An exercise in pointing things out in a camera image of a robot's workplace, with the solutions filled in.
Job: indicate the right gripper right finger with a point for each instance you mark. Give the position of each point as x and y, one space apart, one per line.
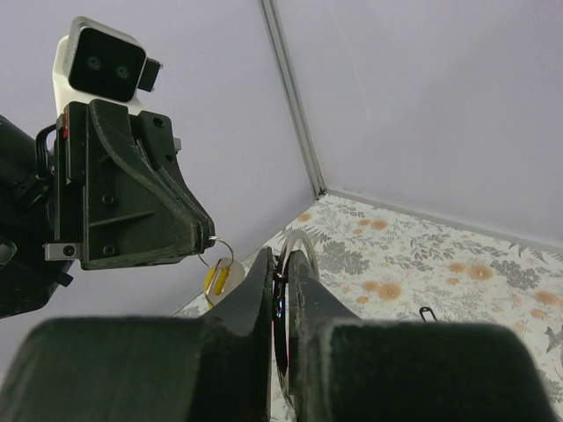
343 368

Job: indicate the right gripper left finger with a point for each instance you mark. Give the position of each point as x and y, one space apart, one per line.
215 367

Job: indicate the large metal keyring with keys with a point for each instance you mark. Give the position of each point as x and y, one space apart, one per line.
280 284

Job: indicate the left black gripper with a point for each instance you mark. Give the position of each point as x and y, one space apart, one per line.
120 197

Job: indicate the key with yellow tag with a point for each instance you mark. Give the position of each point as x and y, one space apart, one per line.
223 277

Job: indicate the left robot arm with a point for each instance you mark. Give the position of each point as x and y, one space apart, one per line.
28 277

